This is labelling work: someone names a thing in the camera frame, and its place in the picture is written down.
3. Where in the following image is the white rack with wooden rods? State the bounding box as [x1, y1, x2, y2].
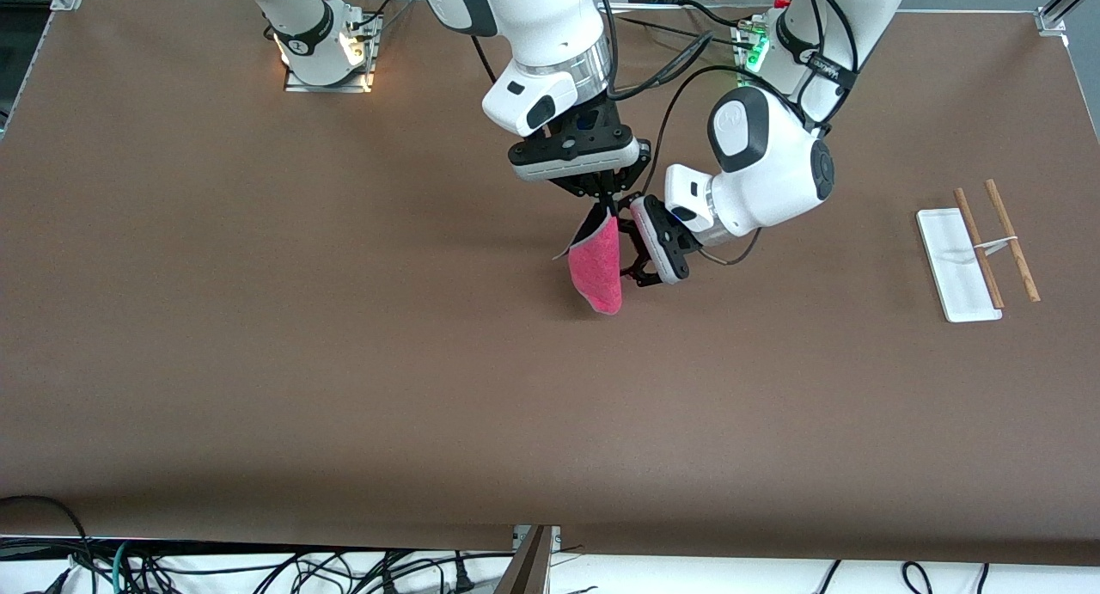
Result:
[916, 179, 1042, 323]

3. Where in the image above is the aluminium frame profile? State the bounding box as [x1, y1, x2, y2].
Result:
[494, 525, 561, 594]

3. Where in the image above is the black arm base cable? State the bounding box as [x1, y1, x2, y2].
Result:
[352, 0, 415, 29]

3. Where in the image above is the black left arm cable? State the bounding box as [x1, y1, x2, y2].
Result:
[651, 0, 860, 182]

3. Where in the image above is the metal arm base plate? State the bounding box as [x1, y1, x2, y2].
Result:
[730, 22, 774, 88]
[284, 14, 381, 94]

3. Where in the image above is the black looped floor cable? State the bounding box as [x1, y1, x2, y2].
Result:
[0, 495, 94, 594]

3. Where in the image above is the black cable on table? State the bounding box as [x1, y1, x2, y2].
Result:
[614, 1, 749, 49]

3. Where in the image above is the pink and grey towel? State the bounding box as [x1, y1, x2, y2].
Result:
[552, 203, 623, 316]

